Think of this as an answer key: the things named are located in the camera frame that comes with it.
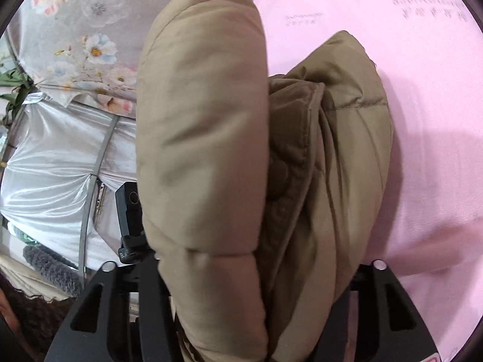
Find grey floral blanket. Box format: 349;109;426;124
8;0;282;121

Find grey metal bar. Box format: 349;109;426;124
78;115;120;272

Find white satin cloth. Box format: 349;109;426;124
0;92;139;272

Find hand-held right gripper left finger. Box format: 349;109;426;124
44;251;182;362

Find grey fuzzy cloth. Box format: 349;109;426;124
22;244;84;298

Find pink bed sheet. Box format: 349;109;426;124
251;0;483;362

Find green plant leaves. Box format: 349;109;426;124
0;67;39;126

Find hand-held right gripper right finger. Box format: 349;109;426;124
331;259;443;362

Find dark patterned cloth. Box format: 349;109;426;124
0;275;76;362

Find khaki quilted jacket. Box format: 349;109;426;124
136;0;395;362

